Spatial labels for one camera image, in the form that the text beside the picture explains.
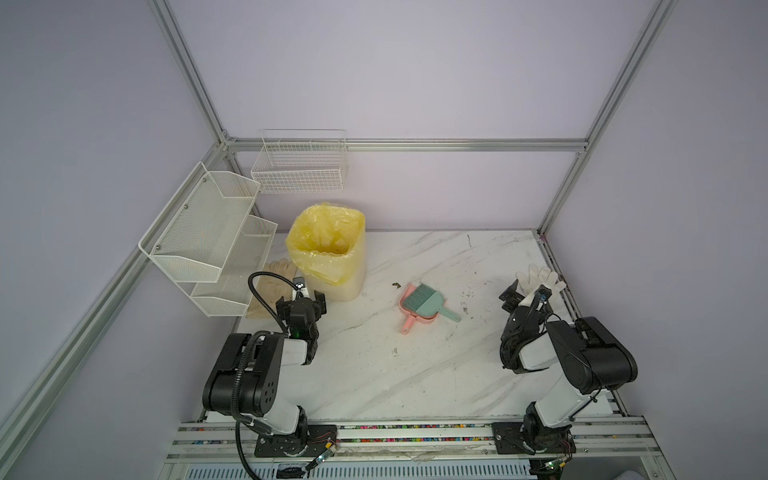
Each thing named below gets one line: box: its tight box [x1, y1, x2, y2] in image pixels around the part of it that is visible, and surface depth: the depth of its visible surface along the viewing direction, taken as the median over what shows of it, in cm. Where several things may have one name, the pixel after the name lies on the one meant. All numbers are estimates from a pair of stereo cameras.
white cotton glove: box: [516, 264, 567, 307], surface depth 109 cm
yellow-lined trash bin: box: [286, 202, 368, 302], surface depth 92 cm
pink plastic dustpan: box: [399, 283, 439, 335], surface depth 96 cm
